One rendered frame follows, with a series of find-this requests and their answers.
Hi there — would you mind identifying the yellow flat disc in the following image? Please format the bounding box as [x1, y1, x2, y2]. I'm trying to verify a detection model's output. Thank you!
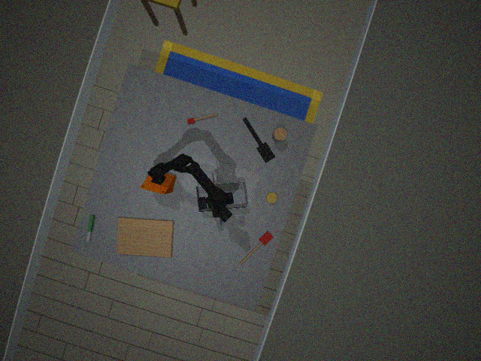
[266, 193, 277, 203]

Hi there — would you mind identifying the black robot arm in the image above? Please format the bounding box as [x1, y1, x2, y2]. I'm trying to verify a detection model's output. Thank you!
[147, 153, 232, 223]

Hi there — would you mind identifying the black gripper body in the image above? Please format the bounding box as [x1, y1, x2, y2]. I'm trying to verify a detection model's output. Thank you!
[198, 193, 234, 209]

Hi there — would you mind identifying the red spatula with wooden handle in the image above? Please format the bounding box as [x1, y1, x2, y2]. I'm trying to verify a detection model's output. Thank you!
[240, 232, 273, 265]

